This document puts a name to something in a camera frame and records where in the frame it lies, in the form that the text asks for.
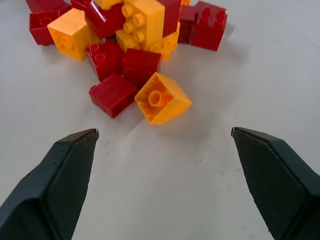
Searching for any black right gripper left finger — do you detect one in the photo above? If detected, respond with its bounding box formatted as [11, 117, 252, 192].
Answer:
[0, 128, 100, 240]

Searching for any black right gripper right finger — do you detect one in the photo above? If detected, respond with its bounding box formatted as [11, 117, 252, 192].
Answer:
[230, 126, 320, 240]

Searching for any red building block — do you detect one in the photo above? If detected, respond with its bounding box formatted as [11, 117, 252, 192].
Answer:
[88, 72, 138, 119]
[157, 0, 182, 39]
[177, 5, 196, 45]
[86, 39, 125, 83]
[84, 0, 126, 40]
[28, 9, 64, 47]
[191, 0, 229, 52]
[121, 48, 162, 90]
[70, 0, 92, 12]
[25, 0, 73, 14]

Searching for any yellow building block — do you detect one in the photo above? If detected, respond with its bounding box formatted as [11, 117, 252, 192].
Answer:
[134, 71, 193, 126]
[115, 28, 141, 53]
[144, 21, 181, 62]
[46, 7, 103, 62]
[94, 0, 125, 11]
[121, 0, 166, 50]

